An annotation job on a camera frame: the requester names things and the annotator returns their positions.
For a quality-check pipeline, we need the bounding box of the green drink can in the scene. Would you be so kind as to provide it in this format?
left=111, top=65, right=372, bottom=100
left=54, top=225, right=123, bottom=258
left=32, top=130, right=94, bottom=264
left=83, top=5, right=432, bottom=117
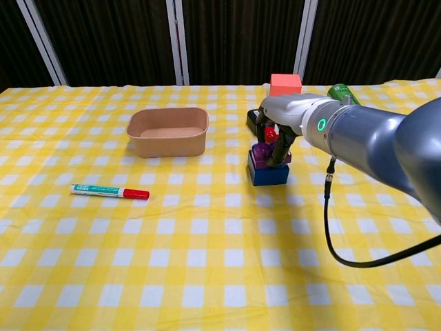
left=327, top=83, right=361, bottom=106

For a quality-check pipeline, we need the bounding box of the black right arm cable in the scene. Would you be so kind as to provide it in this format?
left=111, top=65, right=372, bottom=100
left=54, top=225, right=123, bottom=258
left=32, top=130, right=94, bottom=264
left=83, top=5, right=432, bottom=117
left=322, top=157, right=441, bottom=268

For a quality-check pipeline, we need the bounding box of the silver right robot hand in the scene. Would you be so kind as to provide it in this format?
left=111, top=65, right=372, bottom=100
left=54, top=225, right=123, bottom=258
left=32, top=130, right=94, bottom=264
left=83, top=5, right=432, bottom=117
left=255, top=93, right=318, bottom=166

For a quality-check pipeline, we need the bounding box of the black curtain panel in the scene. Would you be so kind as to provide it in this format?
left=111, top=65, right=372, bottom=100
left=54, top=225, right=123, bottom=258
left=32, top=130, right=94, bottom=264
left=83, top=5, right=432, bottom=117
left=0, top=0, right=58, bottom=93
left=181, top=0, right=307, bottom=86
left=302, top=0, right=441, bottom=86
left=32, top=0, right=178, bottom=87

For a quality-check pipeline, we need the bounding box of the purple building block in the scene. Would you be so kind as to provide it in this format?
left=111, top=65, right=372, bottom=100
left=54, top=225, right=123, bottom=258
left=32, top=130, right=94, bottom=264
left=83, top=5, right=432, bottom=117
left=251, top=142, right=293, bottom=170

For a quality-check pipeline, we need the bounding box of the blue building block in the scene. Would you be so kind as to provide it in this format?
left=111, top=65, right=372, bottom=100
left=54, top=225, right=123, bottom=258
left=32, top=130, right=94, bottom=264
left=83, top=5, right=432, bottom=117
left=247, top=151, right=289, bottom=187

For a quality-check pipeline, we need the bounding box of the orange pink cube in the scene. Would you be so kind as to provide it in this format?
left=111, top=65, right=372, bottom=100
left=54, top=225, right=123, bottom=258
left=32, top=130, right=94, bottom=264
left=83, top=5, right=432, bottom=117
left=268, top=73, right=303, bottom=97

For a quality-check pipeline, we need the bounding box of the white marker red cap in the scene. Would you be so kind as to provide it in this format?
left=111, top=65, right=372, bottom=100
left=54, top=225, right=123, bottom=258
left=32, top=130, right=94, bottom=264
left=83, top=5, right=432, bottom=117
left=70, top=183, right=151, bottom=201

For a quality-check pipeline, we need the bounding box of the yellow white checkered tablecloth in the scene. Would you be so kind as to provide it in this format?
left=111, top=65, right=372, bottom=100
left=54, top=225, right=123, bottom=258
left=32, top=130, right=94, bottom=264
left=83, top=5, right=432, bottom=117
left=0, top=78, right=441, bottom=331

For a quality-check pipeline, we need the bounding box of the black ink bottle red cap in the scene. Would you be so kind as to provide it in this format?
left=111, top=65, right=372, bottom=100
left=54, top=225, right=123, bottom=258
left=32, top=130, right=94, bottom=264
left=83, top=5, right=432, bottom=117
left=245, top=108, right=280, bottom=144

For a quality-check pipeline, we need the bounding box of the brown paper bowl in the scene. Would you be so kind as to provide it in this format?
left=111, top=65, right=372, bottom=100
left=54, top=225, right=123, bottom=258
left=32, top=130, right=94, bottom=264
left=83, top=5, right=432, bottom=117
left=125, top=107, right=210, bottom=159

